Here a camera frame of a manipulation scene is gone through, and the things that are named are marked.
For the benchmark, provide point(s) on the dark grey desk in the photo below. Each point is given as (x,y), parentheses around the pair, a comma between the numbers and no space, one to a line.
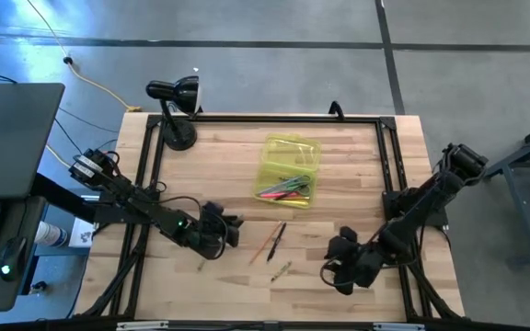
(16,138)

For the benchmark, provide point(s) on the white printed card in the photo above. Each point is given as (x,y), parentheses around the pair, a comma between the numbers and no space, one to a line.
(81,234)

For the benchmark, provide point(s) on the black table clamp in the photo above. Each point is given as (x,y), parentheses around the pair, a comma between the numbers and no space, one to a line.
(336,110)

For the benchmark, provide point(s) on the silver metal bracket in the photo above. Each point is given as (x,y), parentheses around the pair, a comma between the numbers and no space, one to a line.
(141,326)
(398,327)

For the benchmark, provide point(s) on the pink highlighter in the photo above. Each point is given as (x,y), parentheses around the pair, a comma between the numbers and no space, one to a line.
(272,195)

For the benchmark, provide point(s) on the black aluminium table frame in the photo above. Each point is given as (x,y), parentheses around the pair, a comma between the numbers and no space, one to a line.
(269,118)

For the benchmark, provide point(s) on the white paper cup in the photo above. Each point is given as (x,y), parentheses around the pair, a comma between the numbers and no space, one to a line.
(51,234)

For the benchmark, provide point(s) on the black desk lamp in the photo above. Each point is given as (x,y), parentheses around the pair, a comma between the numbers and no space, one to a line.
(180,92)

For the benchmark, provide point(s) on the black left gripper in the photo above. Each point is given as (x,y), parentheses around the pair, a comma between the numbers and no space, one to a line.
(210,236)

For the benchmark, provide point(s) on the dark green crayon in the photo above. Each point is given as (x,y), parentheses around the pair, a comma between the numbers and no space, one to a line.
(281,271)

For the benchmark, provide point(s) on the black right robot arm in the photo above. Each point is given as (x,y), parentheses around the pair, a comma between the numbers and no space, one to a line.
(430,193)

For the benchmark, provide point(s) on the orange pencil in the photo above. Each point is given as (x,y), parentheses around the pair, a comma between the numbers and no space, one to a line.
(265,243)

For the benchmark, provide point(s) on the black pen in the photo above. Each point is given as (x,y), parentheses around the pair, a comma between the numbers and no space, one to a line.
(289,194)

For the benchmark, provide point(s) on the black computer mouse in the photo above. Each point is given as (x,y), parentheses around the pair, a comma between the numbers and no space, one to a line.
(13,257)

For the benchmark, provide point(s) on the black marker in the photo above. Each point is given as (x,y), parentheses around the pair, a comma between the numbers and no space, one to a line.
(276,242)

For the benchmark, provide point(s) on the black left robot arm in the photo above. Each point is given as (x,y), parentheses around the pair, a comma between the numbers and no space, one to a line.
(145,209)

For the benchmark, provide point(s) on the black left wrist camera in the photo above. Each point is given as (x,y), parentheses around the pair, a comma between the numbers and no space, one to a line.
(212,211)

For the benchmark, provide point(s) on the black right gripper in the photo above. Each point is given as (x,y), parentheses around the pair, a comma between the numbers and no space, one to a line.
(357,264)

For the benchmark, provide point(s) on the yellow translucent supply box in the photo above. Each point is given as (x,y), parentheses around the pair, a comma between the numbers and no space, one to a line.
(292,151)

